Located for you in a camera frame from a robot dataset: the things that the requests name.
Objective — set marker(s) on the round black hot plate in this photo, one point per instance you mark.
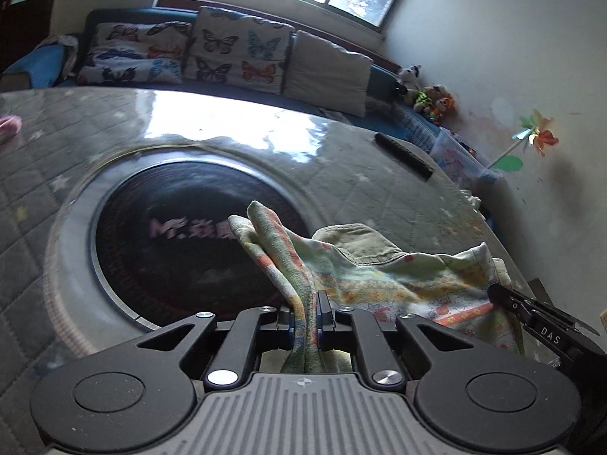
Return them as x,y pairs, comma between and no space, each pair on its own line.
166,256

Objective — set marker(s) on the colourful pinwheel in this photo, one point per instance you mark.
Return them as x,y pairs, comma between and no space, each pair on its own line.
540,137

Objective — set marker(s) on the black remote control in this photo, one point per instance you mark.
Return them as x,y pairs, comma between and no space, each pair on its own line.
403,154

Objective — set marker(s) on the blue bag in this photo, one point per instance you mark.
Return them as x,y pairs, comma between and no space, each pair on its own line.
42,59

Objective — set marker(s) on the dark blue sofa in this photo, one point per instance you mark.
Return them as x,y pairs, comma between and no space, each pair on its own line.
142,15

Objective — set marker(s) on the square butterfly print cushion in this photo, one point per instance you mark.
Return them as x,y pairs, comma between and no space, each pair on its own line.
237,52

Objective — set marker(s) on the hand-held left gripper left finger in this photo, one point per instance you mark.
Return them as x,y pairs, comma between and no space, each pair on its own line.
292,336

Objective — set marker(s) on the green plush toy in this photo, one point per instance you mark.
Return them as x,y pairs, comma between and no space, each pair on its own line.
423,100

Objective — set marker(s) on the floral patterned child's garment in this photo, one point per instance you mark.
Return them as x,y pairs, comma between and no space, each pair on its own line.
370,284

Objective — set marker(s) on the orange plush toy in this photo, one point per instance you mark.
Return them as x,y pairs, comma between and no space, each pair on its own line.
441,102

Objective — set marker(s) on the wide butterfly print cushion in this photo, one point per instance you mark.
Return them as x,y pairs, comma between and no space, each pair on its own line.
133,57

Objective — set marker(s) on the plain beige cushion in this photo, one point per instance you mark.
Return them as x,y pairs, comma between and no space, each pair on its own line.
327,73

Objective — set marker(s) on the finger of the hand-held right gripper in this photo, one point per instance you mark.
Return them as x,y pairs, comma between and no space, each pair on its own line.
510,304

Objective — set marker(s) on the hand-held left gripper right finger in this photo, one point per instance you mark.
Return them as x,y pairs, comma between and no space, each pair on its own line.
321,327

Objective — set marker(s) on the clear plastic storage box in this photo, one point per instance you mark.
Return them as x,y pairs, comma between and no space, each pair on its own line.
455,159

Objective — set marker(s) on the pink soft item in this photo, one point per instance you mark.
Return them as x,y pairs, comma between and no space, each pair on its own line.
8,128

